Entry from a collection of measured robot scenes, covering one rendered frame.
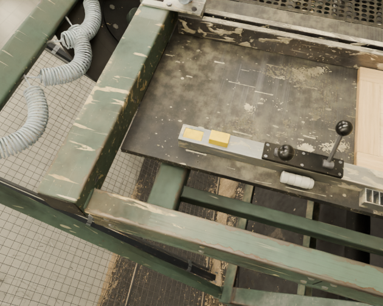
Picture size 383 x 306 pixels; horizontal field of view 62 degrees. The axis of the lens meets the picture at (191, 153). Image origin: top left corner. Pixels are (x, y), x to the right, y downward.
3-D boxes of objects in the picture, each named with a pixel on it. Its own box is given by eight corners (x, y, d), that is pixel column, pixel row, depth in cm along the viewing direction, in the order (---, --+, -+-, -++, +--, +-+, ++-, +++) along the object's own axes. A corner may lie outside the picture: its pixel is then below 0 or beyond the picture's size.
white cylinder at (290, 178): (278, 183, 82) (310, 191, 81) (281, 178, 79) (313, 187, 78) (280, 173, 83) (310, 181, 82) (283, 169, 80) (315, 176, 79)
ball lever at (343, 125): (334, 174, 78) (357, 126, 70) (318, 170, 78) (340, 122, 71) (332, 166, 81) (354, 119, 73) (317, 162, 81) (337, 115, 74)
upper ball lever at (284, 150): (284, 161, 81) (293, 163, 68) (269, 158, 82) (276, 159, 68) (287, 147, 81) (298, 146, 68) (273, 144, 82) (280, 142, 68)
